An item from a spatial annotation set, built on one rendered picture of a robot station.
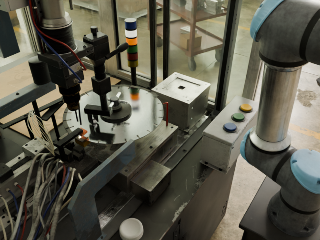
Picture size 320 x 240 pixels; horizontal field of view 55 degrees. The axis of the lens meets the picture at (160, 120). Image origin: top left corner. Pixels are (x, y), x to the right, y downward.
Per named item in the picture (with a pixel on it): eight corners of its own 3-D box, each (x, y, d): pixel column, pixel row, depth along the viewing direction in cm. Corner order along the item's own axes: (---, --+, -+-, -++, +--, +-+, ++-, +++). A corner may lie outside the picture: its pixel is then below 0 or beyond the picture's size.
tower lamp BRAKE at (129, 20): (130, 25, 121) (129, 17, 119) (139, 27, 119) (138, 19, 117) (122, 28, 118) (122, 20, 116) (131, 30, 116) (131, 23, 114)
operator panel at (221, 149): (231, 124, 132) (236, 94, 123) (255, 133, 127) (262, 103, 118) (199, 162, 114) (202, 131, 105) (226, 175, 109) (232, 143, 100)
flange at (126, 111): (94, 108, 107) (93, 102, 105) (123, 98, 111) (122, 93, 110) (107, 125, 99) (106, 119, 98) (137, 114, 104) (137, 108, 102)
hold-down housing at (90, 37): (105, 86, 95) (96, 21, 82) (115, 92, 92) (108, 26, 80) (90, 93, 92) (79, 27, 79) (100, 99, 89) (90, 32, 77)
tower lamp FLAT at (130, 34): (130, 32, 123) (130, 25, 121) (139, 35, 121) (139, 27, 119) (123, 36, 120) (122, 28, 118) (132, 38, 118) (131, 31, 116)
